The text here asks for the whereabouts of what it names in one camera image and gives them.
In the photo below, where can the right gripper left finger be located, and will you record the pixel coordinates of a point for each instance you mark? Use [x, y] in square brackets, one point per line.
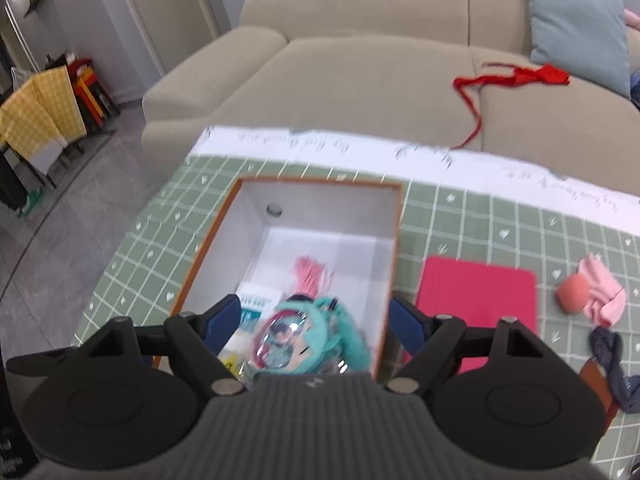
[191, 343]

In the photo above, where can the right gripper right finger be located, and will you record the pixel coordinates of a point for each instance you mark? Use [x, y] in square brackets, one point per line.
[438, 344]

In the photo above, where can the teal haired plush doll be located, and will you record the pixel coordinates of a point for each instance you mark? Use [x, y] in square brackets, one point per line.
[309, 336]

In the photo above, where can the red ribbon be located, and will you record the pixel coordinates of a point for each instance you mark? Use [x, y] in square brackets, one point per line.
[519, 76]

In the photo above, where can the red box lid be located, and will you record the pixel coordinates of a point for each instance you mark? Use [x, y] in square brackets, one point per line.
[477, 293]

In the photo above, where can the orange white open box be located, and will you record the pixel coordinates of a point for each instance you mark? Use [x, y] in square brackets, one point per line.
[274, 238]

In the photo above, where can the coral foam ball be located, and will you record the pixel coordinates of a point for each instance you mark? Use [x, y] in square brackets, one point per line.
[573, 294]

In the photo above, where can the dark navy cloth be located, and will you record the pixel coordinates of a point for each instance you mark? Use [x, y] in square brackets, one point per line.
[606, 348]

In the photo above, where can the pink cloth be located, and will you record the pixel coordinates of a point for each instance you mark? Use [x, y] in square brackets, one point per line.
[607, 298]

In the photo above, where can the green checked tablecloth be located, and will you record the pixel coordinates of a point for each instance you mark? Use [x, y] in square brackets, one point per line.
[460, 205]

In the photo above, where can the red storage rack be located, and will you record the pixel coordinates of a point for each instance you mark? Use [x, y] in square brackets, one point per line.
[95, 103]

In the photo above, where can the yellow checked cloth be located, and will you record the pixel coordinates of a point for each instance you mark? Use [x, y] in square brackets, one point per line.
[42, 118]

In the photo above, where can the beige sofa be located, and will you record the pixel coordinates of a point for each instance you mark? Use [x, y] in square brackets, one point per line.
[385, 68]

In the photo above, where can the blue anime print cushion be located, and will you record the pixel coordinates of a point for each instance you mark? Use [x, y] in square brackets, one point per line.
[635, 89]

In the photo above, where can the light blue cushion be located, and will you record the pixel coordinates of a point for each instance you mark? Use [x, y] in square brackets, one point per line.
[587, 38]

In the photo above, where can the pink plush on sofa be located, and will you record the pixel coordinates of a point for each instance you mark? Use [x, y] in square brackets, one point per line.
[632, 20]

